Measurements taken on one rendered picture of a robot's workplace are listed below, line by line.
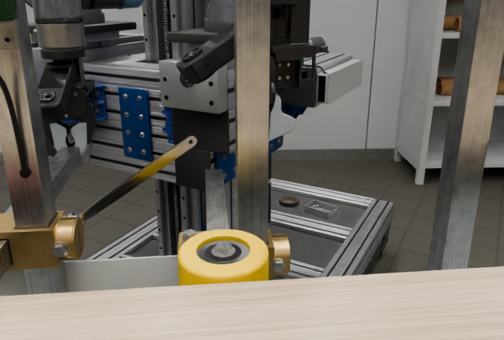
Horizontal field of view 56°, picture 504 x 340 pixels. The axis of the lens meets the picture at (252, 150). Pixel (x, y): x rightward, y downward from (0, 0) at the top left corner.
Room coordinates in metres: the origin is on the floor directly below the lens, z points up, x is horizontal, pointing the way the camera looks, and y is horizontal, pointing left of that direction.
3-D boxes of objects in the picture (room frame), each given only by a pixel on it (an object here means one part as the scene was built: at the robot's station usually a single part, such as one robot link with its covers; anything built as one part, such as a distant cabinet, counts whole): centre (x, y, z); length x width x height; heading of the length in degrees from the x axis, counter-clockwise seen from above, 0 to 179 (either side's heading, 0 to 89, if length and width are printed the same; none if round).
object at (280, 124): (0.59, -0.03, 0.95); 0.06 x 0.03 x 0.09; 116
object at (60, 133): (0.82, 0.34, 0.86); 0.06 x 0.03 x 0.09; 6
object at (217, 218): (0.56, 0.05, 0.81); 0.44 x 0.03 x 0.04; 6
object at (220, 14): (1.05, 0.03, 1.09); 0.15 x 0.15 x 0.10
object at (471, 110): (0.54, -0.26, 0.93); 0.05 x 0.05 x 0.45; 6
